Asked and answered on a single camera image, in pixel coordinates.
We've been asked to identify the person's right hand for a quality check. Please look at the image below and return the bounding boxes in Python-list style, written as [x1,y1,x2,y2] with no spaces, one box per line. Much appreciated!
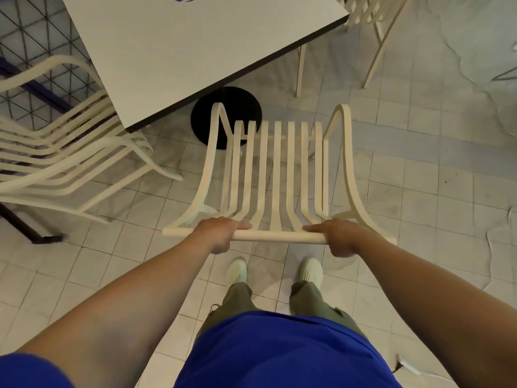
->
[302,219,372,258]

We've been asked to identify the person's left hand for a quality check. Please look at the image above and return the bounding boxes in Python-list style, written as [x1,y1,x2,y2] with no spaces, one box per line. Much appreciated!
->
[190,217,253,255]

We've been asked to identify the cream slatted chair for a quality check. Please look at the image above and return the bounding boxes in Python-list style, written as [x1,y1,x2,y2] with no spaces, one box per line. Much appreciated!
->
[162,103,398,245]
[0,56,183,224]
[296,0,408,97]

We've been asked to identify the person's right forearm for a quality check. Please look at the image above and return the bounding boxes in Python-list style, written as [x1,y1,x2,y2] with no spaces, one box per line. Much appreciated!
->
[351,232,517,388]

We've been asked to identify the person's left forearm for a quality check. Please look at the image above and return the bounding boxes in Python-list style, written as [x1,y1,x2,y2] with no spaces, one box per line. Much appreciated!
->
[14,229,214,388]

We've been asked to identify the person's left white shoe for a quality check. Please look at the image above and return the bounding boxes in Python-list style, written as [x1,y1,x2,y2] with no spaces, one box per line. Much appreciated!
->
[226,258,248,286]

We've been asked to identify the person's white shoe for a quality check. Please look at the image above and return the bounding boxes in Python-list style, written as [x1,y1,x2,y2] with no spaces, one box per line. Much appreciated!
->
[300,258,324,290]
[226,258,248,286]

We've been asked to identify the person's right white shoe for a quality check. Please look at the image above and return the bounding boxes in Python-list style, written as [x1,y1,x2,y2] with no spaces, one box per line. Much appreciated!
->
[300,258,324,290]

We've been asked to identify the olive green trousers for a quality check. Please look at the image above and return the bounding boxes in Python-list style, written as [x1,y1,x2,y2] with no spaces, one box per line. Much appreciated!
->
[194,280,368,341]

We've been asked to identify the black round table base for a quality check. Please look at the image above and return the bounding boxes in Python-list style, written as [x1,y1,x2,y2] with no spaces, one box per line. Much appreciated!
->
[191,86,263,150]

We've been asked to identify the blue shirt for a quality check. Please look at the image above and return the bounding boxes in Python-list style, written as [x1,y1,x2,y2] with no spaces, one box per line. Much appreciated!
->
[0,311,402,388]

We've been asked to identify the white square table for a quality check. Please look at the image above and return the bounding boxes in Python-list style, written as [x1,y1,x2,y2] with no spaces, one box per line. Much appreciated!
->
[61,0,350,133]

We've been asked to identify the black metal stand foot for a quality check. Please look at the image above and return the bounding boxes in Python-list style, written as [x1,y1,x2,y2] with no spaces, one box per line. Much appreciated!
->
[0,203,64,244]

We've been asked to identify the purple metal bar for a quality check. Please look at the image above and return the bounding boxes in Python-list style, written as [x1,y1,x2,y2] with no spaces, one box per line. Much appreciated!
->
[0,56,74,114]

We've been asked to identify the clear plastic sheet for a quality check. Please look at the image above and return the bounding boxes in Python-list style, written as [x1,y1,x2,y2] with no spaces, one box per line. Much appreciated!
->
[428,0,517,138]

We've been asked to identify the black wire mesh panel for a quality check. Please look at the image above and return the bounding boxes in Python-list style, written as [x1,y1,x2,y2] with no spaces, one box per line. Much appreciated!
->
[0,0,106,131]

